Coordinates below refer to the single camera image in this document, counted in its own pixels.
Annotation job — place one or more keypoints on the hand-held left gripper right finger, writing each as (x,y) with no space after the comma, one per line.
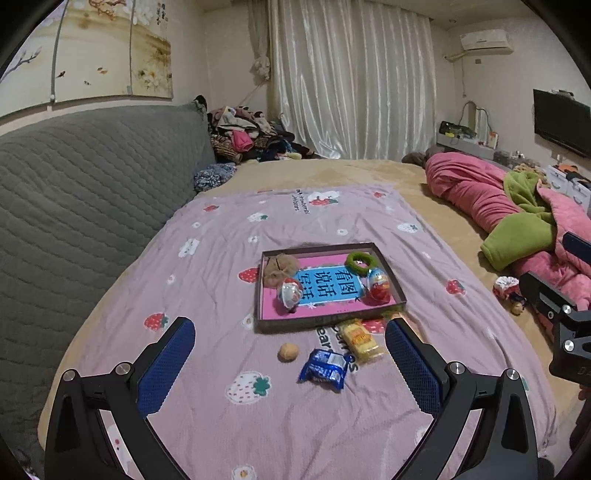
(413,364)

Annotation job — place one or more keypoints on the shallow brown cardboard tray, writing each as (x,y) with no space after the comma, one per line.
(323,325)

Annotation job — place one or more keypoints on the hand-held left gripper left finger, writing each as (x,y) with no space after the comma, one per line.
(166,364)

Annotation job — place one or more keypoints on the blue snack packet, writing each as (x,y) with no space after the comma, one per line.
(323,369)

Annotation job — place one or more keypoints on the white drawer cabinet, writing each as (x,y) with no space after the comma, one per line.
(570,184)

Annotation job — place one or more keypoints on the white air conditioner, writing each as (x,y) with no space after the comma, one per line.
(485,40)

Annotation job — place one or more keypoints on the dark green bag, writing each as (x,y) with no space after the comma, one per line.
(455,129)

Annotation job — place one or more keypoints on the white curtain pompom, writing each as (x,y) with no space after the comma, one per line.
(261,68)

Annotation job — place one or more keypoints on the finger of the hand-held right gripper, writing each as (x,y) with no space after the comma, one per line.
(579,247)
(547,295)

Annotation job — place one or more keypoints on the green fleece blanket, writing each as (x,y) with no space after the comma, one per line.
(517,235)

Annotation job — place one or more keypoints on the grey quilted headboard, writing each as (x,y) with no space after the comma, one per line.
(83,194)

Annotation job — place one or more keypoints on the pink strawberry printed blanket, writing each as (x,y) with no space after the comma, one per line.
(207,258)

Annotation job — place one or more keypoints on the black television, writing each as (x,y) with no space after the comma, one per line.
(561,117)

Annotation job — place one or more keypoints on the brown cloth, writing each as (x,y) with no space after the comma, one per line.
(415,158)

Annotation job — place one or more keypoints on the blue floral cloth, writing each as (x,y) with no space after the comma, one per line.
(213,176)

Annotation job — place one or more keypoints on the pink quilt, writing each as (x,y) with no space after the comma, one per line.
(461,184)

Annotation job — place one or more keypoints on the red orange egg toy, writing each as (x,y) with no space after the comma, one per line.
(378,286)

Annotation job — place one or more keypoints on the flower wall painting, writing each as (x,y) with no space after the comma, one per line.
(106,50)

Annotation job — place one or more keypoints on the walnut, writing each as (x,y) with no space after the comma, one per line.
(287,352)

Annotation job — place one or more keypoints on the white curtain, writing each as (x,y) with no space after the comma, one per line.
(351,78)

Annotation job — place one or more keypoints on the pile of clothes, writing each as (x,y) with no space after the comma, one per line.
(240,134)

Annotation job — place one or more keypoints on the pink book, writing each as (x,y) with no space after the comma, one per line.
(332,295)

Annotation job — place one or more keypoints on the beige bed sheet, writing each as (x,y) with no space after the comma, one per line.
(369,173)

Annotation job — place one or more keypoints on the yellow biscuit packet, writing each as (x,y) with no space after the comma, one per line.
(392,315)
(361,341)

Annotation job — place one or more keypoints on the beige mesh scrunchie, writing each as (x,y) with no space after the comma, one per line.
(279,267)

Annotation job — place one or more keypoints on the small red white doll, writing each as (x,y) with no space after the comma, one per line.
(505,290)

